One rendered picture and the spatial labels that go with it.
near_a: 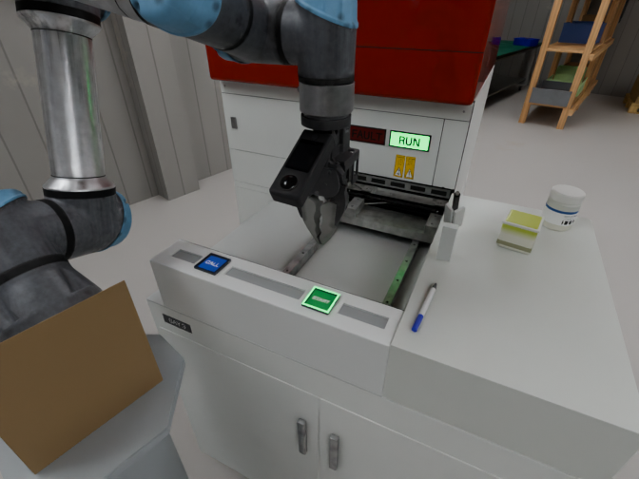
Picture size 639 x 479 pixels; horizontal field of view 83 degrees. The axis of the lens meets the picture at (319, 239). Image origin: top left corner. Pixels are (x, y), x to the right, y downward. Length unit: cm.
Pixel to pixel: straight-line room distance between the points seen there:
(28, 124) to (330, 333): 270
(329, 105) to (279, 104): 77
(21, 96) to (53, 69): 228
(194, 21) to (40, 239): 45
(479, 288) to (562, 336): 16
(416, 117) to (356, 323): 64
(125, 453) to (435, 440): 54
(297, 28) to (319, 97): 8
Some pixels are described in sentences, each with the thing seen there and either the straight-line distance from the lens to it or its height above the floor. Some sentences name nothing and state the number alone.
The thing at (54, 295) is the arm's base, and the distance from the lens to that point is 67.
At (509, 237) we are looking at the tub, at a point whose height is 100.
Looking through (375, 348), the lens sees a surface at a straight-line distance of 65.
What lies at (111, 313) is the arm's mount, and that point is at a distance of 67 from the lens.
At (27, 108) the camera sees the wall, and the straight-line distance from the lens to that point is 308.
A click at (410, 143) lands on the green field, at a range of 111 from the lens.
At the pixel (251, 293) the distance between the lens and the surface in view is 73.
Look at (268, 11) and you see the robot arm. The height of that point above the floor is 143.
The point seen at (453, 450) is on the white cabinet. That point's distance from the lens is 81.
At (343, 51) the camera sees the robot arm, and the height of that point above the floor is 139.
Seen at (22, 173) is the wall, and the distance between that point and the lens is 315.
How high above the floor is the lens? 144
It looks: 34 degrees down
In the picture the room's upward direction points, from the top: straight up
